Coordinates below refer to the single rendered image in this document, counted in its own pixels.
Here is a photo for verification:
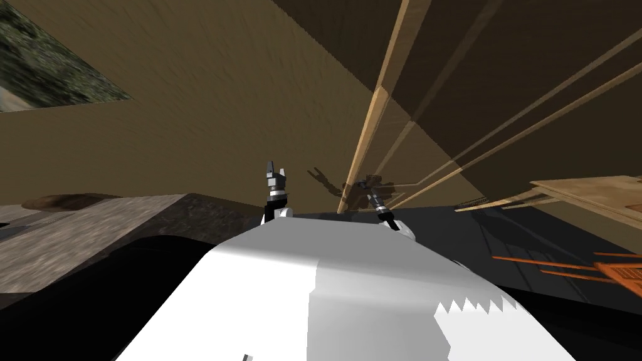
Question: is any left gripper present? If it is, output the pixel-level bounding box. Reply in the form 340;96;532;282
265;160;288;191

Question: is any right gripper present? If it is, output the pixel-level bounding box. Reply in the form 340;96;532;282
356;174;382;199

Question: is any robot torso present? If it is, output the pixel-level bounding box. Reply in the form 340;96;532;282
114;217;577;361

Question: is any grey stone counter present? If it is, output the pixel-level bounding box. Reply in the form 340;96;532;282
0;192;263;298

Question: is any light wooden table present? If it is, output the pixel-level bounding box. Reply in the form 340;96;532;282
453;175;642;228

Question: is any orange wooden chair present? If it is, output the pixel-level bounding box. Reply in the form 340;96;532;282
491;251;642;298

